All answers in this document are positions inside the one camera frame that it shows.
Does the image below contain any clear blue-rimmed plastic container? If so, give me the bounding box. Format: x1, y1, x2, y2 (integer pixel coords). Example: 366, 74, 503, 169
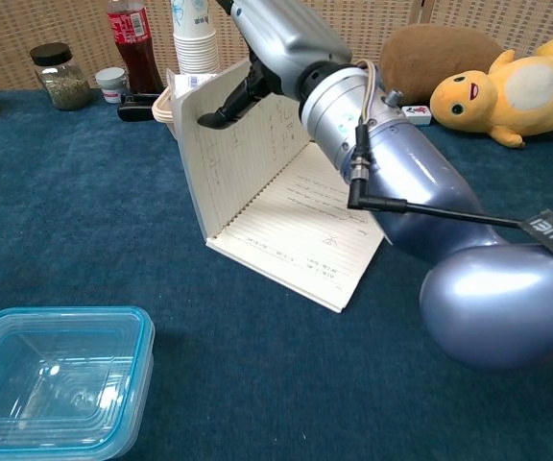
0, 305, 156, 461

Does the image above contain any white spiral notebook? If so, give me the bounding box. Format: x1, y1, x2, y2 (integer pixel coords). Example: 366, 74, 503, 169
166, 58, 386, 314

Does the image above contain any stack of white paper cups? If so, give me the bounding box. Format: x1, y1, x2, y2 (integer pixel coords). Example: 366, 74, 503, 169
168, 0, 222, 76

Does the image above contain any yellow duck plush toy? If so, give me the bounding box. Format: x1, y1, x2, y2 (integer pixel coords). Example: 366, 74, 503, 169
429, 48, 553, 149

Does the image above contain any white medicine box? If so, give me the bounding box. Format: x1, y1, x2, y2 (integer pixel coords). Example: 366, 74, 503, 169
174, 72, 218, 100

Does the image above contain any blue table cloth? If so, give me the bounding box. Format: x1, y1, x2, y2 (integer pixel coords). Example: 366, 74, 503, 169
0, 87, 553, 461

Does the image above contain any cola bottle with red cap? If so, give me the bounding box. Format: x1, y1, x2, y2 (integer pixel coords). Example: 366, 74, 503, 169
107, 0, 165, 96

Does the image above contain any mahjong tile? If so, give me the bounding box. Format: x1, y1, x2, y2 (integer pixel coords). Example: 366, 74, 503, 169
400, 104, 434, 127

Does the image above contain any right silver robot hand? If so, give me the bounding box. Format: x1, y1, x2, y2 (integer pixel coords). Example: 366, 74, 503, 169
196, 0, 353, 131

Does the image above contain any woven folding screen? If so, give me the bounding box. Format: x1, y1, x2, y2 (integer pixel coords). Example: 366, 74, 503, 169
0, 0, 553, 92

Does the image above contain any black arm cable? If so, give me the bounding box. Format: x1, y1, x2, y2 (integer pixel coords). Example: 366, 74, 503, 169
347, 123, 532, 230

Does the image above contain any glass jar with black lid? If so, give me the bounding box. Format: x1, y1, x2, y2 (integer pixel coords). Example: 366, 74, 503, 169
29, 42, 92, 112

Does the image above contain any beige plastic tray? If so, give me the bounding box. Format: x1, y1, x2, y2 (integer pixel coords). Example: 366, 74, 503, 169
152, 87, 178, 138

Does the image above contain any brown plush toy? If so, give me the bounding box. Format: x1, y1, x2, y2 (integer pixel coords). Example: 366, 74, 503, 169
378, 23, 504, 106

